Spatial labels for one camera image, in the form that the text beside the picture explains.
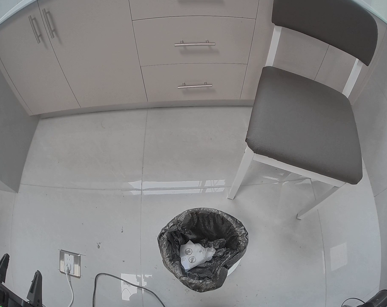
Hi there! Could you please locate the beige cabinet with drawers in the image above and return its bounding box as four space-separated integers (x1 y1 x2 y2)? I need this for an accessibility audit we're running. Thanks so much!
0 0 387 193

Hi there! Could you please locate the black plastic bag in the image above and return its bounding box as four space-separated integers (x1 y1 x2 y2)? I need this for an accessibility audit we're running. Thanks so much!
157 207 249 293

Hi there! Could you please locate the clear printed wrapper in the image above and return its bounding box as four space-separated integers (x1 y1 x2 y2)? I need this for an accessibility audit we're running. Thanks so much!
180 240 216 269

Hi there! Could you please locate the grey padded white chair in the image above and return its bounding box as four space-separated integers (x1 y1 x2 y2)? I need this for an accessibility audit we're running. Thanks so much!
227 0 379 219

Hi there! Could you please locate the white trash bin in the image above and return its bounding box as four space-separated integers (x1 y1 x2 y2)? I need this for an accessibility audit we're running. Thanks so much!
226 255 243 274

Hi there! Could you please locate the white power cable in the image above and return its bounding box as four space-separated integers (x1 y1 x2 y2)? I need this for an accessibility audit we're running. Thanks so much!
63 262 75 307

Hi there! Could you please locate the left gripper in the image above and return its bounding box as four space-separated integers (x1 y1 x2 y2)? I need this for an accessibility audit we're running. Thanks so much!
0 253 43 307

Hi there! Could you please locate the black cable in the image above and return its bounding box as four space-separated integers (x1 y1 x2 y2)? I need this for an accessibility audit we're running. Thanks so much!
92 272 167 307

